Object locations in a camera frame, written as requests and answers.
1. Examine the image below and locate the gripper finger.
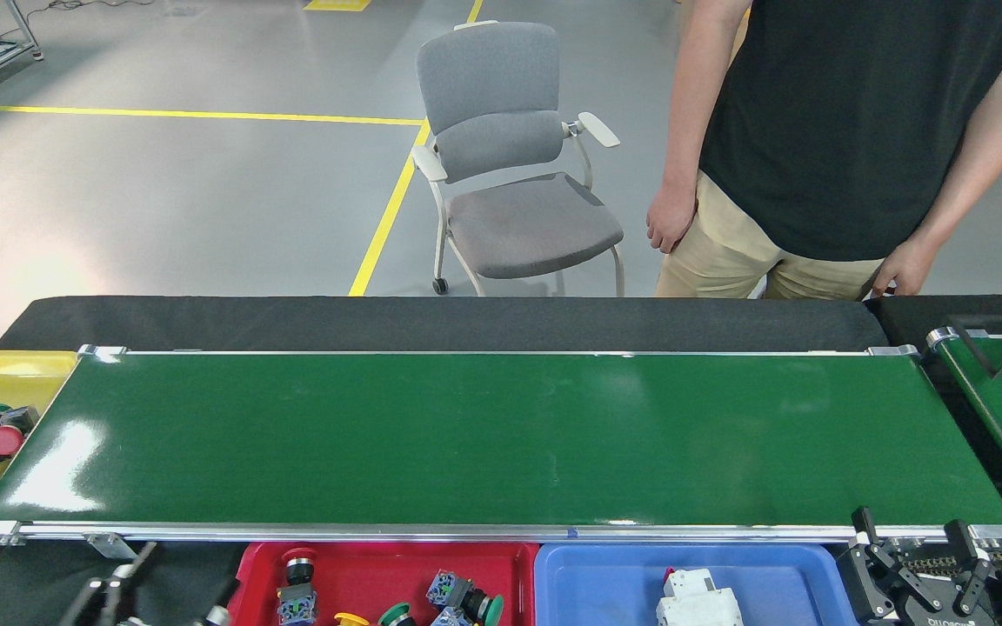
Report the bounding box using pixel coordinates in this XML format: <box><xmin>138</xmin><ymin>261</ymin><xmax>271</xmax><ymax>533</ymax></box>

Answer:
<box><xmin>192</xmin><ymin>576</ymin><xmax>238</xmax><ymax>626</ymax></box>
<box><xmin>60</xmin><ymin>541</ymin><xmax>161</xmax><ymax>626</ymax></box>

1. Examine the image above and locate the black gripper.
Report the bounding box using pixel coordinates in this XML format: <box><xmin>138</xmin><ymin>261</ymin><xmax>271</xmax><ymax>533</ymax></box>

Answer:
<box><xmin>836</xmin><ymin>506</ymin><xmax>1002</xmax><ymax>626</ymax></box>

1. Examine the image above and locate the white circuit breaker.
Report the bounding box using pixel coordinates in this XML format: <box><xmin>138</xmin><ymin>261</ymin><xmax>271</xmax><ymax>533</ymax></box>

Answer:
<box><xmin>656</xmin><ymin>568</ymin><xmax>744</xmax><ymax>626</ymax></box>

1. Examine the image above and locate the red plastic tray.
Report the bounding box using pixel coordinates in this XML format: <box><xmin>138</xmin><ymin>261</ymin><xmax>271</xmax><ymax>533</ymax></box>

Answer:
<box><xmin>227</xmin><ymin>541</ymin><xmax>541</xmax><ymax>626</ymax></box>

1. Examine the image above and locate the yellow plastic tray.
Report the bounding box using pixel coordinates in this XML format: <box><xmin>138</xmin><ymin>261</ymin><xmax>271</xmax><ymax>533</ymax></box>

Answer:
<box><xmin>0</xmin><ymin>350</ymin><xmax>78</xmax><ymax>570</ymax></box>

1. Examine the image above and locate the long green conveyor belt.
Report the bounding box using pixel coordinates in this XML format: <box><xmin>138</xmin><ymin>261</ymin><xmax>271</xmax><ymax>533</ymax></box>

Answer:
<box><xmin>0</xmin><ymin>343</ymin><xmax>1002</xmax><ymax>562</ymax></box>

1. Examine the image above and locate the blue plastic tray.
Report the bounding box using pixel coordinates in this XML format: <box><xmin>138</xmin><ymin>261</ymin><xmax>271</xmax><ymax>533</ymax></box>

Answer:
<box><xmin>534</xmin><ymin>543</ymin><xmax>860</xmax><ymax>626</ymax></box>

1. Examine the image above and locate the person's left hand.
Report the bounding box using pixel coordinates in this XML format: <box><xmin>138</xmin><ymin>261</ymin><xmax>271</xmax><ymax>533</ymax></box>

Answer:
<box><xmin>868</xmin><ymin>235</ymin><xmax>943</xmax><ymax>299</ymax></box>

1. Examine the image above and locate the person's right hand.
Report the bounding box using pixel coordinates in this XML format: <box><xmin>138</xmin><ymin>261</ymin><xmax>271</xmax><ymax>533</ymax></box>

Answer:
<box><xmin>645</xmin><ymin>181</ymin><xmax>698</xmax><ymax>256</ymax></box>

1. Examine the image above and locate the person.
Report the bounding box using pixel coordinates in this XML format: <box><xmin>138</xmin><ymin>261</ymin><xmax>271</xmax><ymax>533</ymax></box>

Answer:
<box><xmin>645</xmin><ymin>0</ymin><xmax>1002</xmax><ymax>301</ymax></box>

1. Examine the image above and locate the grey office chair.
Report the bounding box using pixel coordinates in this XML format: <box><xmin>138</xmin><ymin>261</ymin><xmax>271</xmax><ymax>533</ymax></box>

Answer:
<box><xmin>411</xmin><ymin>19</ymin><xmax>626</xmax><ymax>298</ymax></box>

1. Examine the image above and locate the black triangular guide frame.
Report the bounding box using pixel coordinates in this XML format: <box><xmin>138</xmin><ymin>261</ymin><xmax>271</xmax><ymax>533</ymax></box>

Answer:
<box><xmin>945</xmin><ymin>313</ymin><xmax>1002</xmax><ymax>381</ymax></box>

